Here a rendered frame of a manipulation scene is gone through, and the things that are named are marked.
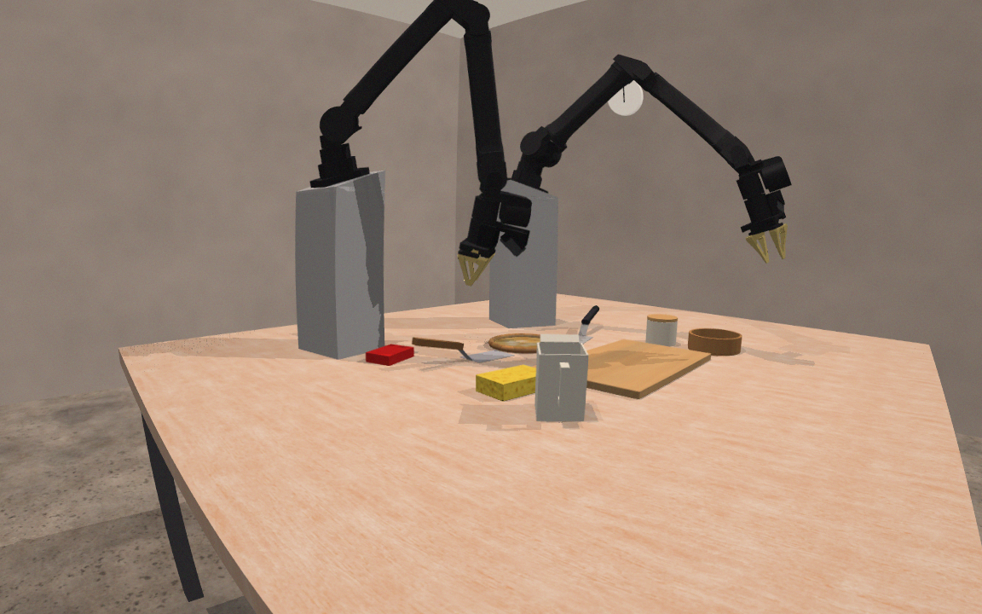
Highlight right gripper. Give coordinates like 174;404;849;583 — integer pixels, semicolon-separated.
458;218;496;286

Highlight red block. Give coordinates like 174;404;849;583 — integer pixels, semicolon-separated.
366;345;414;366

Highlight yellow sponge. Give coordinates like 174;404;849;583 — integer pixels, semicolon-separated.
476;365;536;402

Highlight metal spatula with brown handle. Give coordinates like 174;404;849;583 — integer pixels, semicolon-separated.
412;337;515;363

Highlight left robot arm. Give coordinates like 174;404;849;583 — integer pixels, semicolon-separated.
507;55;792;216

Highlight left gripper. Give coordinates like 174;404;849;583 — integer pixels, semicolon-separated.
741;193;788;264

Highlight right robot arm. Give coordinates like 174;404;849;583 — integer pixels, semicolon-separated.
310;0;532;257

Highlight wooden cutting board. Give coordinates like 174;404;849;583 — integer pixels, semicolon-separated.
586;339;711;399

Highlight grey metal turner with black handle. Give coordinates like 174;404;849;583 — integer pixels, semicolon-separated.
579;305;599;344

